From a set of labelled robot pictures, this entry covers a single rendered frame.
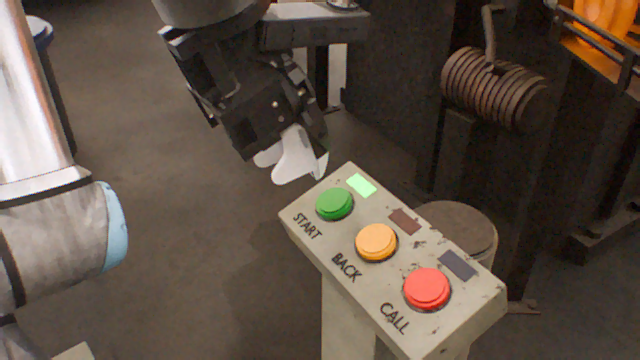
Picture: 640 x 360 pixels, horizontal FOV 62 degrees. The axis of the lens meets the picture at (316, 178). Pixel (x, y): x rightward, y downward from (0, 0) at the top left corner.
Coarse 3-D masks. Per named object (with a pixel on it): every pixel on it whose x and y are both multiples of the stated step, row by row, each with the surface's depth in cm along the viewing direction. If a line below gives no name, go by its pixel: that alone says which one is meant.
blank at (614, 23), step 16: (576, 0) 92; (592, 0) 89; (608, 0) 81; (624, 0) 78; (592, 16) 88; (608, 16) 81; (624, 16) 79; (592, 32) 86; (624, 32) 81; (592, 48) 86
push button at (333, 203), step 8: (328, 192) 59; (336, 192) 59; (344, 192) 58; (320, 200) 59; (328, 200) 58; (336, 200) 58; (344, 200) 58; (320, 208) 58; (328, 208) 58; (336, 208) 57; (344, 208) 57; (328, 216) 57; (336, 216) 57
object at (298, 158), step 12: (288, 132) 47; (300, 132) 48; (288, 144) 48; (300, 144) 48; (288, 156) 48; (300, 156) 49; (312, 156) 50; (324, 156) 50; (276, 168) 49; (288, 168) 49; (300, 168) 50; (312, 168) 51; (324, 168) 52; (276, 180) 49; (288, 180) 50
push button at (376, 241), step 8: (376, 224) 54; (360, 232) 54; (368, 232) 54; (376, 232) 53; (384, 232) 53; (392, 232) 53; (360, 240) 53; (368, 240) 53; (376, 240) 53; (384, 240) 53; (392, 240) 53; (360, 248) 53; (368, 248) 52; (376, 248) 52; (384, 248) 52; (392, 248) 52; (368, 256) 52; (376, 256) 52; (384, 256) 52
